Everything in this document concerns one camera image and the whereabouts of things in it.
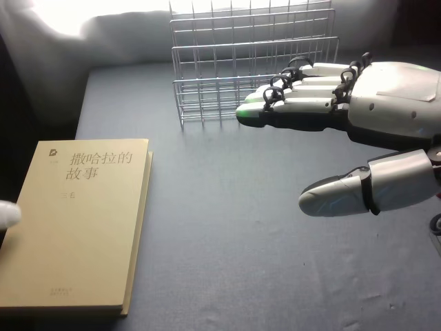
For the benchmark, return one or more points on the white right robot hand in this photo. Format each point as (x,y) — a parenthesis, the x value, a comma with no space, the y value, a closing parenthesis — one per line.
(389,100)

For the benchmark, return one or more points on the white backdrop cloth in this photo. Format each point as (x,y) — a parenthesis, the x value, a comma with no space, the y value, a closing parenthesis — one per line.
(120,34)

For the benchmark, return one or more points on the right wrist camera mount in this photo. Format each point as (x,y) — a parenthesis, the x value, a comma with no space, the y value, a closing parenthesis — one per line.
(437,224)

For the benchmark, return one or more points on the grey table cloth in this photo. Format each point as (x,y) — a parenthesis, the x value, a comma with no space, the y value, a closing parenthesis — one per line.
(241,241)

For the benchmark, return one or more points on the beige paperback book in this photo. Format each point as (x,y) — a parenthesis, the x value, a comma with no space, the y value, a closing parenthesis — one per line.
(79,224)

